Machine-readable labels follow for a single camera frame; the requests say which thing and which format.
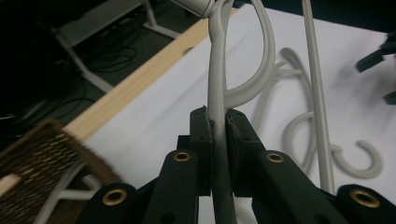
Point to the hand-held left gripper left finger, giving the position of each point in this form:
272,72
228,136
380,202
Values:
202,155

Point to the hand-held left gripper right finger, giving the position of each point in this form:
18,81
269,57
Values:
249,161

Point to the brown woven basket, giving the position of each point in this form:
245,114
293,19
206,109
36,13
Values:
40,155

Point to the white table mat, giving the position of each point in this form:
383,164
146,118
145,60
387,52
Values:
155,118

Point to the white desk frame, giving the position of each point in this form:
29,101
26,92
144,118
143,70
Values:
93,18

